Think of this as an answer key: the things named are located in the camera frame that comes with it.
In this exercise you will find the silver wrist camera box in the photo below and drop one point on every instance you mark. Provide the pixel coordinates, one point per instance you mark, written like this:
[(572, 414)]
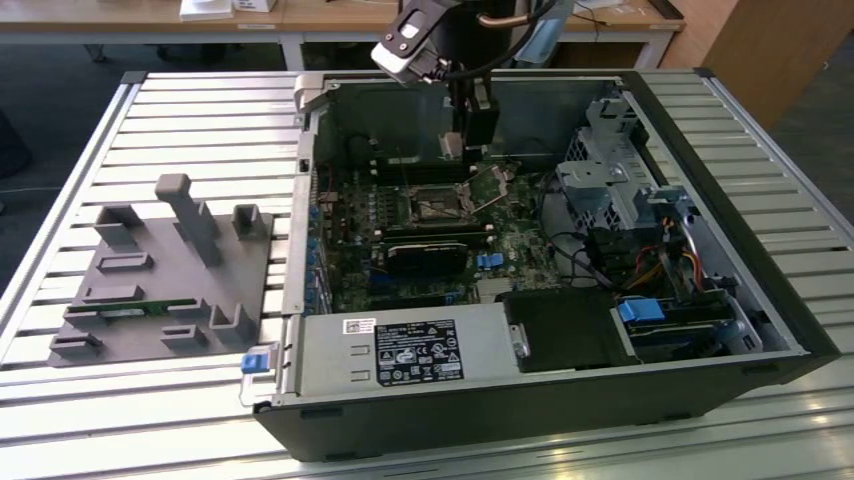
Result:
[(403, 45)]

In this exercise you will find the silver square CPU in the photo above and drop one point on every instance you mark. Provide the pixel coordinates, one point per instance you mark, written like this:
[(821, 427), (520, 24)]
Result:
[(451, 146)]

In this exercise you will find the CPU socket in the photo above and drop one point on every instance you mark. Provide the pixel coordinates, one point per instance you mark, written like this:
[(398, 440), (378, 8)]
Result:
[(437, 205)]

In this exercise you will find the blue motherboard connector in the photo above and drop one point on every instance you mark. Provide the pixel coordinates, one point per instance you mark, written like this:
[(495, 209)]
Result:
[(490, 260)]

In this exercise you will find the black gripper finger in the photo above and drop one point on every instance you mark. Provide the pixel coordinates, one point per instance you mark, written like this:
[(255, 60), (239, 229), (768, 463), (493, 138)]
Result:
[(458, 107), (482, 125)]

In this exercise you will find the green RAM stick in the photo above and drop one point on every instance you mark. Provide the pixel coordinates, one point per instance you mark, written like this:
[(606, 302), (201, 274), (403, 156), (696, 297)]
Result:
[(147, 306)]

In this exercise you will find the silver power supply unit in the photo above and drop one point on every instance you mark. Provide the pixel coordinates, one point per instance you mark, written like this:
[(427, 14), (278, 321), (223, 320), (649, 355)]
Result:
[(334, 350)]

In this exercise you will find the metal drive cage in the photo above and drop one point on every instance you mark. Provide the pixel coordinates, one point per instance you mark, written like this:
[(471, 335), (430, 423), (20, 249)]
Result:
[(601, 185)]

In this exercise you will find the small silver heat sink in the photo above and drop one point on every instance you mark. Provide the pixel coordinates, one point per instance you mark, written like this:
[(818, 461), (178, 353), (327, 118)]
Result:
[(494, 289)]

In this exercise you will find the black drive bay cover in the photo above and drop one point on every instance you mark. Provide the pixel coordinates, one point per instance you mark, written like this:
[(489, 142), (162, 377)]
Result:
[(561, 330)]

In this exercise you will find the blue disk carrier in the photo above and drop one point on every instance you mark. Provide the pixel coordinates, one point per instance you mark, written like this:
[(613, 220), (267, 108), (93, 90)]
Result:
[(641, 310)]

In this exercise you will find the blue plastic latch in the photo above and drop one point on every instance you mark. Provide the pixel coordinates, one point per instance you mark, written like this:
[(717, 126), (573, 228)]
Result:
[(254, 363)]

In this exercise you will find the grey parts rack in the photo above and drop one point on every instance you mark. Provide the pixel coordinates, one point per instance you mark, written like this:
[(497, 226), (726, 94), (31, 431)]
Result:
[(154, 280)]

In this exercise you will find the black RAM slot bank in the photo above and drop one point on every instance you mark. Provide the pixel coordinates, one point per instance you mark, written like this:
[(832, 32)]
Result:
[(421, 170), (434, 233)]

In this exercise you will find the wooden desk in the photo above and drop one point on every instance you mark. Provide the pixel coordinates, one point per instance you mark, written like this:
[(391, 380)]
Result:
[(134, 25)]

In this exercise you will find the thin metal locking lever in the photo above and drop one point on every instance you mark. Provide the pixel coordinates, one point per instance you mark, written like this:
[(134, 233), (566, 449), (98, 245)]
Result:
[(494, 201)]

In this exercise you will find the black PC case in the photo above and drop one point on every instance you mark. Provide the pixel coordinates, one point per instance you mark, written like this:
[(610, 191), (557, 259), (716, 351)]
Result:
[(534, 425)]

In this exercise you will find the black graphics card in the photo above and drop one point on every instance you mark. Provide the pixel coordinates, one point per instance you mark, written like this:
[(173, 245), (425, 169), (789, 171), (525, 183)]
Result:
[(427, 257)]

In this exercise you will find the white box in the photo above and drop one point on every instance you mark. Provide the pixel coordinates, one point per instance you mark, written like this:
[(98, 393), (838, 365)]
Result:
[(207, 9)]

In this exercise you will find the green motherboard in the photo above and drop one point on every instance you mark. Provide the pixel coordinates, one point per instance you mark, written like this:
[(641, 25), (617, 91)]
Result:
[(514, 250)]

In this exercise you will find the wooden cabinet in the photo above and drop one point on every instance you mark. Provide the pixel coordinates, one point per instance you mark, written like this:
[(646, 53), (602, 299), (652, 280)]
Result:
[(768, 50)]

